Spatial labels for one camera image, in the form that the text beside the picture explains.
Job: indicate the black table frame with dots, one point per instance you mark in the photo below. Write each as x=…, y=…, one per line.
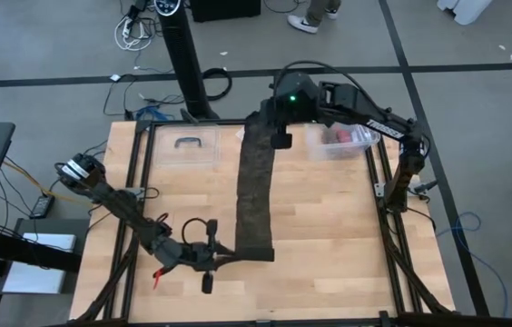
x=229, y=121

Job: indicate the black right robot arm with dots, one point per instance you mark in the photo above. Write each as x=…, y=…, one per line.
x=374, y=120

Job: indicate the black floor box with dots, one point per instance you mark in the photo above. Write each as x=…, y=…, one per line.
x=224, y=9

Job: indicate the white power strip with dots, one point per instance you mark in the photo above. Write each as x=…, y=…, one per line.
x=126, y=28

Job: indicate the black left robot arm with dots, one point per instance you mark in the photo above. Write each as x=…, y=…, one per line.
x=115, y=200

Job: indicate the grey metal bracket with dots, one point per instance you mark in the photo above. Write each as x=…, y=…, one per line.
x=378, y=190
x=134, y=192

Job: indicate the black power brick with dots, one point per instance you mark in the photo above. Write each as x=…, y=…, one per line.
x=42, y=205

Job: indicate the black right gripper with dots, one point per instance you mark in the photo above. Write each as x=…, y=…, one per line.
x=294, y=102

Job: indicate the black desk leg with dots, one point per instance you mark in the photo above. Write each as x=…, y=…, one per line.
x=20, y=250

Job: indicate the person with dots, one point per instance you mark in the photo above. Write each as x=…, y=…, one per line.
x=315, y=11

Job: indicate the clear bin lid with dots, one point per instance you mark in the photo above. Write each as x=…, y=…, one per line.
x=170, y=156

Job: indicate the crinkled clear wrapper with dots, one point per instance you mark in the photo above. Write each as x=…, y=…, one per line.
x=360, y=132

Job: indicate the red round object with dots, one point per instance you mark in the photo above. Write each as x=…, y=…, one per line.
x=343, y=135

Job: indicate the white panel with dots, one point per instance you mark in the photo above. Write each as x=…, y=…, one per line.
x=33, y=277

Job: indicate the black bandage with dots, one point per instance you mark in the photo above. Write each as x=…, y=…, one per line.
x=256, y=191

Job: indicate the clear plastic bin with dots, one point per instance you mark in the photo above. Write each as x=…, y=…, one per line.
x=337, y=150

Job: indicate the white foam object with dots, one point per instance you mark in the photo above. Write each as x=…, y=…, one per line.
x=465, y=9

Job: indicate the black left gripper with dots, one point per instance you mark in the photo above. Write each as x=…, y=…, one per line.
x=194, y=255

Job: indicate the red tag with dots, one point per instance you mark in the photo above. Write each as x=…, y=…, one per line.
x=158, y=279

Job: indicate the white adapter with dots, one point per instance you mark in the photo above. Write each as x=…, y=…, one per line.
x=115, y=77

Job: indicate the black tower fan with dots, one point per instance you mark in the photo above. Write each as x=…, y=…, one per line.
x=185, y=54

